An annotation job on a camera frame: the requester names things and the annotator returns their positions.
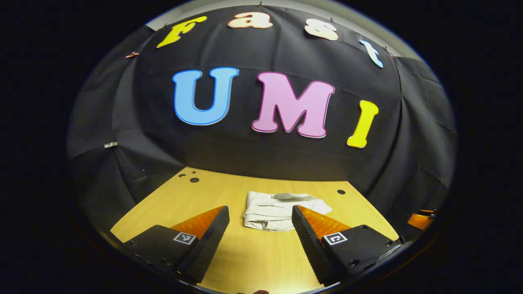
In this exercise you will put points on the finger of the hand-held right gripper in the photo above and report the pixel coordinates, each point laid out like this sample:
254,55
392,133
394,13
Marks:
420,220

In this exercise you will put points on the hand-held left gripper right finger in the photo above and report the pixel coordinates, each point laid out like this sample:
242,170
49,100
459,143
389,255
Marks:
308,241

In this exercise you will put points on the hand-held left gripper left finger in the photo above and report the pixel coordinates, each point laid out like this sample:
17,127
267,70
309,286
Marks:
210,243

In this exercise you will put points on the white jeans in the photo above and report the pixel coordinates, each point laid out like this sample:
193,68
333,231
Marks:
278,212

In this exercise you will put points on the black backdrop cloth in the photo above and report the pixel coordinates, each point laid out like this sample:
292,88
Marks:
265,159

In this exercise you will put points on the white metal clip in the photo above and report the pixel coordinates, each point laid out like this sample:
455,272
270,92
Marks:
110,144

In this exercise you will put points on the red clip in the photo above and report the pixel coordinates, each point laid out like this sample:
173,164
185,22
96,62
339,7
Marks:
131,54

